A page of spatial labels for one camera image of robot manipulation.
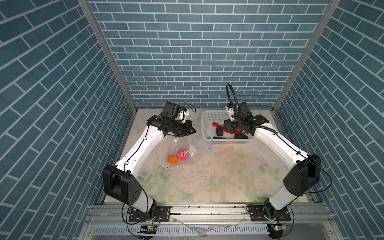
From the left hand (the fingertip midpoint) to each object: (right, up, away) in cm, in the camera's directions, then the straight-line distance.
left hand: (196, 130), depth 77 cm
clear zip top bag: (-4, -13, +15) cm, 20 cm away
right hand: (+18, +5, +8) cm, 20 cm away
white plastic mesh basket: (+12, -2, +30) cm, 33 cm away
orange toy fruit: (-14, -18, +12) cm, 25 cm away
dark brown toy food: (+15, -2, +23) cm, 28 cm away
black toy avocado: (+30, -5, +23) cm, 38 cm away
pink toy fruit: (-8, -15, +12) cm, 21 cm away
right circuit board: (+39, -47, -5) cm, 61 cm away
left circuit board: (-23, -48, -4) cm, 54 cm away
